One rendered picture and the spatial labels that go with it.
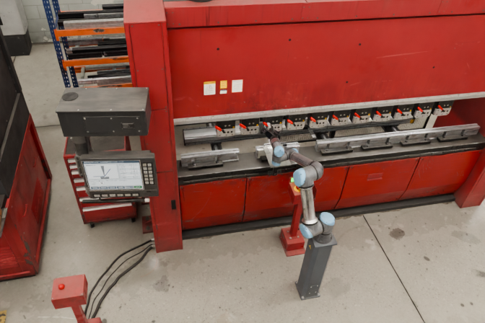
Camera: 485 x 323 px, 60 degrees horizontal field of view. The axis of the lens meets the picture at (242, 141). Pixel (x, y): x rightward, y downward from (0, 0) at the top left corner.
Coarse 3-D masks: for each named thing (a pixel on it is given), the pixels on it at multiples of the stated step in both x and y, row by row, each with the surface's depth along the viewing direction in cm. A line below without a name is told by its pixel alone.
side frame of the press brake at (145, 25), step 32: (128, 0) 271; (160, 0) 273; (128, 32) 250; (160, 32) 255; (160, 64) 269; (160, 96) 284; (160, 128) 302; (160, 160) 321; (160, 192) 343; (160, 224) 369
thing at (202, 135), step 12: (348, 120) 403; (372, 120) 408; (396, 120) 415; (408, 120) 419; (192, 132) 379; (204, 132) 379; (216, 132) 380; (288, 132) 395; (300, 132) 398; (192, 144) 380
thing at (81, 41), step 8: (72, 40) 471; (80, 40) 473; (88, 40) 476; (96, 40) 478; (104, 40) 480; (112, 40) 476; (120, 40) 477; (72, 48) 454; (80, 48) 455; (88, 48) 457; (96, 48) 455; (104, 48) 457; (112, 48) 459; (120, 48) 461; (72, 56) 451; (80, 56) 453; (88, 56) 454; (96, 56) 456
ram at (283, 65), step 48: (192, 48) 289; (240, 48) 297; (288, 48) 305; (336, 48) 314; (384, 48) 323; (432, 48) 333; (480, 48) 343; (192, 96) 314; (240, 96) 324; (288, 96) 333; (336, 96) 344; (384, 96) 355; (432, 96) 367; (480, 96) 379
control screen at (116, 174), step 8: (88, 168) 263; (96, 168) 263; (104, 168) 264; (112, 168) 264; (120, 168) 265; (128, 168) 266; (136, 168) 266; (88, 176) 267; (96, 176) 268; (104, 176) 268; (112, 176) 269; (120, 176) 269; (128, 176) 270; (136, 176) 271; (96, 184) 272; (104, 184) 273; (112, 184) 273; (120, 184) 274; (128, 184) 275; (136, 184) 275
